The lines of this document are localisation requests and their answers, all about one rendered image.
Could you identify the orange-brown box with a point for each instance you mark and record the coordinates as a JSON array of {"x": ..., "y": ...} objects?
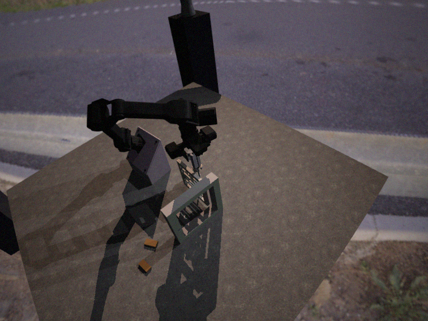
[{"x": 151, "y": 242}]

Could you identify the orange flat block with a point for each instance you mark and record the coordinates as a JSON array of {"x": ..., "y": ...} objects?
[{"x": 145, "y": 265}]

